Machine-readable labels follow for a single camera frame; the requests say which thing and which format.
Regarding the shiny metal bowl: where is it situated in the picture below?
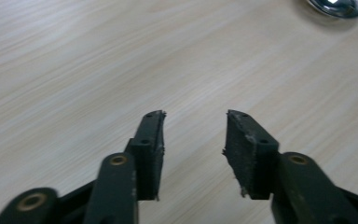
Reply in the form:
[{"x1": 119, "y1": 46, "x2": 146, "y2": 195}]
[{"x1": 306, "y1": 0, "x2": 358, "y2": 19}]

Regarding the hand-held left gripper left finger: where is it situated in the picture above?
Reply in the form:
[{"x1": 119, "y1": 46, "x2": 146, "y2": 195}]
[{"x1": 82, "y1": 109, "x2": 167, "y2": 224}]

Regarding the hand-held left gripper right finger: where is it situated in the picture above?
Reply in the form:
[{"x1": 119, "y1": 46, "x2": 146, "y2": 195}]
[{"x1": 222, "y1": 108, "x2": 358, "y2": 224}]

